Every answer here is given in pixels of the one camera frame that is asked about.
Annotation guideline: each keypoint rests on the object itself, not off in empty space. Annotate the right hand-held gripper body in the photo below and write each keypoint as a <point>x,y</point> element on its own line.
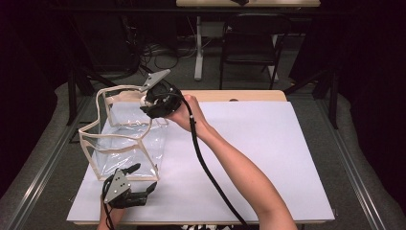
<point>166,96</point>

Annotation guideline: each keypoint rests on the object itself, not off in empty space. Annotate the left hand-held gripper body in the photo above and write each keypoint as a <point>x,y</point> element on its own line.
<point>119,189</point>

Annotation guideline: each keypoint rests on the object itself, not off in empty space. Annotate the transparent bag with beige trim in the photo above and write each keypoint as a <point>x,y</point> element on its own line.
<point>127,150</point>

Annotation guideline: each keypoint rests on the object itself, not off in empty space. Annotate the person's left hand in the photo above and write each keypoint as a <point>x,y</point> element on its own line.
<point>113,214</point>

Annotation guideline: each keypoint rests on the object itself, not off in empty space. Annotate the person's right hand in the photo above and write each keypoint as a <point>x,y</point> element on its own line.
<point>186,115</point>

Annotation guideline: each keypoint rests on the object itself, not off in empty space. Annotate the white desk leg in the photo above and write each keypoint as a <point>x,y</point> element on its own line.
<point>199,54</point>

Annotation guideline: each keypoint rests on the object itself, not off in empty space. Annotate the black metal stand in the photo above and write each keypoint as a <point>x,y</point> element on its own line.
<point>333,99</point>
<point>72,96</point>

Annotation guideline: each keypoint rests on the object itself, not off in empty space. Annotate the black folding chair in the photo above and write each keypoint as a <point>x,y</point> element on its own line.
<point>255,41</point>

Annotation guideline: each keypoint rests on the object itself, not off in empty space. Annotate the white table mat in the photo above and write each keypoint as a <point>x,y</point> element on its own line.
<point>255,153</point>

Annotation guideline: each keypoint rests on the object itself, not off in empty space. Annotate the dark object on desk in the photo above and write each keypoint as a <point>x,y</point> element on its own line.
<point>240,1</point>

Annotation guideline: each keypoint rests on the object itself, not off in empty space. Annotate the aluminium floor rail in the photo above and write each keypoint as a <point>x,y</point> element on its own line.
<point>48,163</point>
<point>351,166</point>

